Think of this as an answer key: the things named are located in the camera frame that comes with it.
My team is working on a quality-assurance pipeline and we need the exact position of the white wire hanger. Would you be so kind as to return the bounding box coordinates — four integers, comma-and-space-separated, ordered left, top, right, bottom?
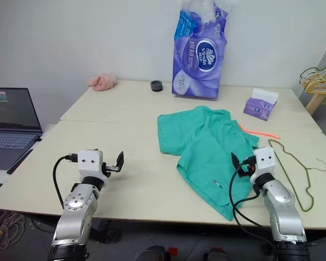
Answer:
303, 69, 326, 91

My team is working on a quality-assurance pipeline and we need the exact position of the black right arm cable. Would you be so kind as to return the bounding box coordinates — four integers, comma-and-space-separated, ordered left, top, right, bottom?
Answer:
229, 157, 275, 241

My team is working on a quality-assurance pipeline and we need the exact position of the grey laptop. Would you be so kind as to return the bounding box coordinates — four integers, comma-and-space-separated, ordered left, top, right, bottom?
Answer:
0, 87, 44, 176

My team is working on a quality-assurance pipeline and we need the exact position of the green shorts garment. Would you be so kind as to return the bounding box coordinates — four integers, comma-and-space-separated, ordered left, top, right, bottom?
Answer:
157, 105, 262, 222

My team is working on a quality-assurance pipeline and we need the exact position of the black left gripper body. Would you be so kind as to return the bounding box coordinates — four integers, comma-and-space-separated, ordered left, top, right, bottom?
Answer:
101, 162, 120, 175

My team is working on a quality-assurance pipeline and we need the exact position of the orange drawstring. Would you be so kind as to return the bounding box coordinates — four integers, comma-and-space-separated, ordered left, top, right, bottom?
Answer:
237, 122, 280, 141

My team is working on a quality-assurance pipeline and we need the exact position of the purple tissue box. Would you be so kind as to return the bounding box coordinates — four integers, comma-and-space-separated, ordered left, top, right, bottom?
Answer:
242, 88, 279, 122

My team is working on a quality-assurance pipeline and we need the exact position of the wooden clothes rack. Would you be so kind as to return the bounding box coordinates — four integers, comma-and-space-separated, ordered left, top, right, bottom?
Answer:
305, 91, 326, 115

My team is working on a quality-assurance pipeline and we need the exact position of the olive wire hanger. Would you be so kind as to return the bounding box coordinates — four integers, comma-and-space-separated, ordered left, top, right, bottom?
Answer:
268, 139, 326, 213

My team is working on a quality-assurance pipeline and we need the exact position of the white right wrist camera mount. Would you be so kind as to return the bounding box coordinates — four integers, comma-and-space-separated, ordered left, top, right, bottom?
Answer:
253, 147, 277, 186

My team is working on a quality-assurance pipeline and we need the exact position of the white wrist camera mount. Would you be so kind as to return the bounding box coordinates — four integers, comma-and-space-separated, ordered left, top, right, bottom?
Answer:
253, 147, 277, 186
78, 149, 111, 188

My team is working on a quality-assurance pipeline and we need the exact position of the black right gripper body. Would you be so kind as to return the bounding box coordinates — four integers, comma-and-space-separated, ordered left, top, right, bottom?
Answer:
239, 157, 256, 178

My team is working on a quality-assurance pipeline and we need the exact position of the purple tissue multipack bag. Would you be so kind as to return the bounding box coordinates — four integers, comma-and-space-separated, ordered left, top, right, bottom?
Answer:
171, 0, 229, 101

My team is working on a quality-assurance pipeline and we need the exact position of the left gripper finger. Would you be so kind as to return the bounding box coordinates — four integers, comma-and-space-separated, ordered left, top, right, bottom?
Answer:
115, 151, 125, 172

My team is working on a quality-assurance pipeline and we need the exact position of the pink cloth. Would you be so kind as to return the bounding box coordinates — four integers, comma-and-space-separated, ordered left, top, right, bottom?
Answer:
87, 72, 119, 92

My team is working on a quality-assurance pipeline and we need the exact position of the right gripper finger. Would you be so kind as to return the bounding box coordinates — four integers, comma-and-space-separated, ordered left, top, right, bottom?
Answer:
231, 152, 241, 171

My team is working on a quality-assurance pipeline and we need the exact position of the black round puck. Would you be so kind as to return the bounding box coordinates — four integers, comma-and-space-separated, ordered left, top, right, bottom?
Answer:
149, 79, 164, 94

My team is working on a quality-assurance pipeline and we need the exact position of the green wire hanger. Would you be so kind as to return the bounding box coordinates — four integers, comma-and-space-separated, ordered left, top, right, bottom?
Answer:
299, 65, 326, 85

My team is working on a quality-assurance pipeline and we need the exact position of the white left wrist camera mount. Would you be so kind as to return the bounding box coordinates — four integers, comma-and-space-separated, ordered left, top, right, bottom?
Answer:
78, 149, 111, 188

